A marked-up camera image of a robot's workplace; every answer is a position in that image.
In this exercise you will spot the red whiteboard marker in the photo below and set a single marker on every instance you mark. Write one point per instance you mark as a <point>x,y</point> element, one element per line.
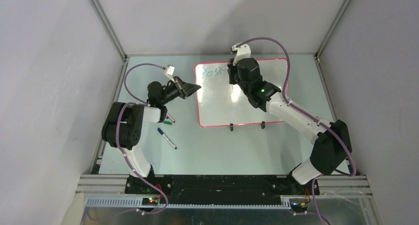
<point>170,118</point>

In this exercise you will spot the pink framed whiteboard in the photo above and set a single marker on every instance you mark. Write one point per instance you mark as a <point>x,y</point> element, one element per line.
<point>222,104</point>

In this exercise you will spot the blue whiteboard marker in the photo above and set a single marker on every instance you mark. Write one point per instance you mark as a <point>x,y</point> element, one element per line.
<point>167,138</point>

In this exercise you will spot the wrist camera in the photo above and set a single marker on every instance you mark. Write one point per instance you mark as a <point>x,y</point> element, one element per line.
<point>240,51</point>
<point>169,71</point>

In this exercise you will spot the aluminium frame front rail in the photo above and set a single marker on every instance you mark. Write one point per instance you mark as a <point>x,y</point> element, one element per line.
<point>109,191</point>

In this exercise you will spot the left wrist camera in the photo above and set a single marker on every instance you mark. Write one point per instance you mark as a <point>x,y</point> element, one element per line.
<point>169,71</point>

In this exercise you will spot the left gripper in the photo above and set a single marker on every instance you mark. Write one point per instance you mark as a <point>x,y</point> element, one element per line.
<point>184,89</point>

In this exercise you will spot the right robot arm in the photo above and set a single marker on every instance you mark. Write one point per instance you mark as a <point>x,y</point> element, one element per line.
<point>331,140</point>

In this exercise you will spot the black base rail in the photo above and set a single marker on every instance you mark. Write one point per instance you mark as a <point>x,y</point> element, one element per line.
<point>221,189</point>

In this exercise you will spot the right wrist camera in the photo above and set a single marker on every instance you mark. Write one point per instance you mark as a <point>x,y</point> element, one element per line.
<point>240,51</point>

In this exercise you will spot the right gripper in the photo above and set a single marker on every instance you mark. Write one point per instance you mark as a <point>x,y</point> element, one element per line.
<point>232,69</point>

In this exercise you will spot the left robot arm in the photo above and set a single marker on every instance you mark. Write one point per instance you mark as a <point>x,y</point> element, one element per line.
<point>123,125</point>

